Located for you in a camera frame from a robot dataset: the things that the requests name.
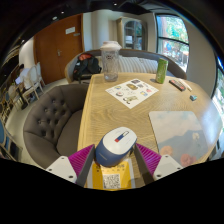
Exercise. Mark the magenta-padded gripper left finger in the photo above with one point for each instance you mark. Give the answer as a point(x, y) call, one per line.
point(63, 166)

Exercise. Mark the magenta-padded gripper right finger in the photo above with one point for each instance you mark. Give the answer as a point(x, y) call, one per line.
point(166, 166)

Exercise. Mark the white and blue computer mouse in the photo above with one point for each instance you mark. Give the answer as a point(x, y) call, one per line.
point(115, 145)

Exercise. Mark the grey tufted armchair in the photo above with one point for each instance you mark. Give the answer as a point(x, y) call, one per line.
point(50, 123)

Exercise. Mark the yellow code sticker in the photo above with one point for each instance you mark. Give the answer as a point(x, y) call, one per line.
point(111, 180)

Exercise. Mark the blue-backed chair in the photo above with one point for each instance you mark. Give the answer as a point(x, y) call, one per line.
point(5, 136)

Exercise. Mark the small teal eraser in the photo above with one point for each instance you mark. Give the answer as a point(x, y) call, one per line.
point(193, 98)

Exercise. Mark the white sticker sheet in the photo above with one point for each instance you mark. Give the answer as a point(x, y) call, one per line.
point(131, 93)

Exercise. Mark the black and red small box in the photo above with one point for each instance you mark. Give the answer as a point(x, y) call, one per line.
point(177, 85)

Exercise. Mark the white wrapped stick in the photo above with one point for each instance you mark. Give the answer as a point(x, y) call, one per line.
point(186, 85)

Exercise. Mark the group of white chairs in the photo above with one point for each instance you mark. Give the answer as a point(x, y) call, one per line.
point(33, 80)

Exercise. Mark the grey curved sofa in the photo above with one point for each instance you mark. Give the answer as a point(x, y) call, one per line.
point(173, 68)

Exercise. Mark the person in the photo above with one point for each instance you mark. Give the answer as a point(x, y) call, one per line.
point(22, 75)

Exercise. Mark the striped cushion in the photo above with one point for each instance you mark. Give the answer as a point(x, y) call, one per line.
point(129, 65)
point(148, 66)

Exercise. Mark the black backpack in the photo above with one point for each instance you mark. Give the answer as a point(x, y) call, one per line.
point(86, 66)

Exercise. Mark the clear shaker bottle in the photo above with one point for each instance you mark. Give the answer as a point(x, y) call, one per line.
point(110, 63)

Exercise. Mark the brown wooden door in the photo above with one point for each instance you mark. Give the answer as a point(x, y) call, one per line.
point(56, 50)

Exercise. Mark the black-framed window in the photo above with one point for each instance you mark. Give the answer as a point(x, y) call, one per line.
point(173, 40)

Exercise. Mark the glass-door cabinet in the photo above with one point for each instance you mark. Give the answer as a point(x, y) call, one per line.
point(131, 33)

